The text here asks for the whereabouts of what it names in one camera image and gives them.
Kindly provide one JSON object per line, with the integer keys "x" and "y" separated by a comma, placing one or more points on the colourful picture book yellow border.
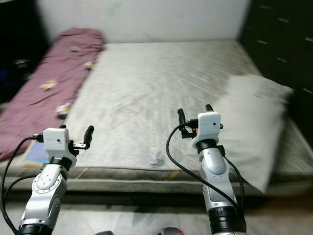
{"x": 35, "y": 155}

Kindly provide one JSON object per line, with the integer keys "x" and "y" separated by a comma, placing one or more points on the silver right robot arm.
{"x": 217, "y": 176}

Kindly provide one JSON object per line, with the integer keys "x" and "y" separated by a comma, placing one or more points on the purple blanket with bird print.
{"x": 39, "y": 103}

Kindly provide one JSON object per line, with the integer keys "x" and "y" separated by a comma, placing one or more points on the white quilted mattress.
{"x": 151, "y": 88}

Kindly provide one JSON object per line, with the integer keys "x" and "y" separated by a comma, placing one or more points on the white pillow with tree print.
{"x": 254, "y": 127}

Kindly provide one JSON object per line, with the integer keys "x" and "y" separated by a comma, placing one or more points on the silver robot left leg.
{"x": 107, "y": 233}

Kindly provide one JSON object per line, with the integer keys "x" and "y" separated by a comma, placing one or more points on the silver robot leg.
{"x": 173, "y": 231}
{"x": 107, "y": 233}

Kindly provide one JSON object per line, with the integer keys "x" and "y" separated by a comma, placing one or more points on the black tufted headboard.
{"x": 279, "y": 39}

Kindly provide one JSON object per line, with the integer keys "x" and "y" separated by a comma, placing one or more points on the silver robot right leg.
{"x": 173, "y": 231}

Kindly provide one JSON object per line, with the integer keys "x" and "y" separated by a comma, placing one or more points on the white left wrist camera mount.
{"x": 56, "y": 141}

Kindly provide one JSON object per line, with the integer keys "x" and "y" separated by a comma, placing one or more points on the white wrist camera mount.
{"x": 56, "y": 141}
{"x": 208, "y": 126}

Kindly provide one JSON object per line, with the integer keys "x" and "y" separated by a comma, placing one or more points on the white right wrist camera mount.
{"x": 208, "y": 126}

